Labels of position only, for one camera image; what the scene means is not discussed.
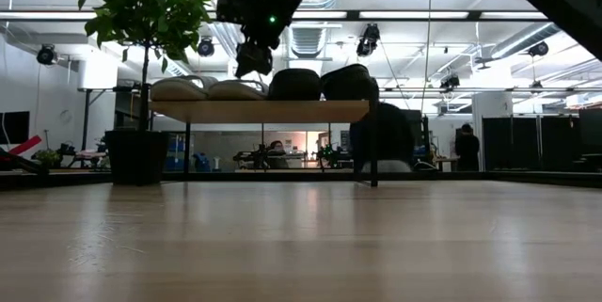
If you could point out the grey slide sandal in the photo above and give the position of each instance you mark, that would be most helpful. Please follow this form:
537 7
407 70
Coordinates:
237 91
176 91

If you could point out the black slide sandal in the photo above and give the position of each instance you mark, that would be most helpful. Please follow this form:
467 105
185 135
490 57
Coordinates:
295 85
348 83

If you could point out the wooden shelf black metal legs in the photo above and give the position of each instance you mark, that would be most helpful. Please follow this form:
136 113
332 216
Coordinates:
258 111

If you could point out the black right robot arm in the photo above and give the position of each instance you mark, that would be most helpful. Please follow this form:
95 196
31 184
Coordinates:
564 5

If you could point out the black background robot arm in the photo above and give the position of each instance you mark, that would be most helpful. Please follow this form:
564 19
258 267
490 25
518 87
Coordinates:
251 156

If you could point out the black ceiling spotlight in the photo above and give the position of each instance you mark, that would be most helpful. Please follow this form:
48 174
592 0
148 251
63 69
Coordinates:
539 49
368 41
450 82
46 55
206 48

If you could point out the person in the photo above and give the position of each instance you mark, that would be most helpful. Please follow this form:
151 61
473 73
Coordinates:
277 151
390 137
467 149

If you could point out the small green plant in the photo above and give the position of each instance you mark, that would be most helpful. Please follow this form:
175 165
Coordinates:
47 157

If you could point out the red bar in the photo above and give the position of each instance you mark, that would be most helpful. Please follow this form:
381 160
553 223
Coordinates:
26 146

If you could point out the white pillar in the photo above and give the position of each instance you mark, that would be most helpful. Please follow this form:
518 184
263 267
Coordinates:
491 128

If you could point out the black partition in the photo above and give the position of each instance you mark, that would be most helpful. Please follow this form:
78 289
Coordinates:
527 142

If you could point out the silver ventilation duct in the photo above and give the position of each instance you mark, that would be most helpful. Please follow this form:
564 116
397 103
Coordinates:
308 41

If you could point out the black wall screen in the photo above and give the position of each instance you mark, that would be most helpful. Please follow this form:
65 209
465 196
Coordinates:
14 128

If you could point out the black aluminium rig frame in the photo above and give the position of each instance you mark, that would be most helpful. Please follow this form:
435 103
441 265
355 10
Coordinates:
517 179

